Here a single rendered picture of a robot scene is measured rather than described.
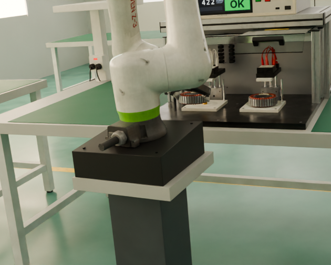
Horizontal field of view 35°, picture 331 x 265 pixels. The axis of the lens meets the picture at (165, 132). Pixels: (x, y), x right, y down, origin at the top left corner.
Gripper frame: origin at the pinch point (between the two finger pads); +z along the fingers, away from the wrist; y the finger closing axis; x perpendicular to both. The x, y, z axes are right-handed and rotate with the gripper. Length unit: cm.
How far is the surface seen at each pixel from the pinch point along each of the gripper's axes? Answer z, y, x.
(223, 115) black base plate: 3.4, 11.8, -6.6
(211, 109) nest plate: 8.4, 5.4, -2.5
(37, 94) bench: 79, -136, 26
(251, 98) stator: 9.8, 20.6, 2.4
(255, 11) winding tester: 8.1, 19.1, 38.2
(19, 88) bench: 59, -134, 23
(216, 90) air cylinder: 23.5, 1.0, 10.3
